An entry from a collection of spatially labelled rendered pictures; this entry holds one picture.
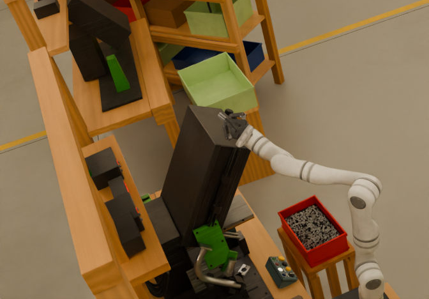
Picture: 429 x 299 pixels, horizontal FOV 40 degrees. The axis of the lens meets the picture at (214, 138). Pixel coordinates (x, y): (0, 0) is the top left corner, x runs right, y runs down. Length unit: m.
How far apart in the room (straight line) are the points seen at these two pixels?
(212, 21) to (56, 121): 2.94
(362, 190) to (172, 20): 3.68
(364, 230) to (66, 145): 1.06
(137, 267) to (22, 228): 3.10
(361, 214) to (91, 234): 0.89
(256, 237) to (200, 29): 2.61
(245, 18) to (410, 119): 1.60
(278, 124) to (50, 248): 2.11
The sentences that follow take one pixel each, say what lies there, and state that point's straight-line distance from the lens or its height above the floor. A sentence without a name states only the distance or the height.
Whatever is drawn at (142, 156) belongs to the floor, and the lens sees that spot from 5.26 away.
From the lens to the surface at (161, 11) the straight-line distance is 5.46.
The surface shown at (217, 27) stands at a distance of 5.03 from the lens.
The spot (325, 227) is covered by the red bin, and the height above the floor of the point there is 0.87.
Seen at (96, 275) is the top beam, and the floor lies 1.92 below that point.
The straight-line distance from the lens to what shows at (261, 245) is 2.92.
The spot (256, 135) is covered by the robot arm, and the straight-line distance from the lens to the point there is 2.19.
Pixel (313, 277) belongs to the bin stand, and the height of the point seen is 0.76.
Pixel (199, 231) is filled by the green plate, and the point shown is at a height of 1.26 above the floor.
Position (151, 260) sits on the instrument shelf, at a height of 1.54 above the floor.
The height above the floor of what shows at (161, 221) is 1.24.
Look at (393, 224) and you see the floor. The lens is 4.12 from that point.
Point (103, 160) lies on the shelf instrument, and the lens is 2.54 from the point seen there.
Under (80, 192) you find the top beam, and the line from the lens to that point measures 1.88.
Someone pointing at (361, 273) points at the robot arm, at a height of 1.22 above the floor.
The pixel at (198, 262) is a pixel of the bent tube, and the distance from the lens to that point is 2.59.
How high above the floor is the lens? 3.04
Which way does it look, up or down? 36 degrees down
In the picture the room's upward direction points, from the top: 18 degrees counter-clockwise
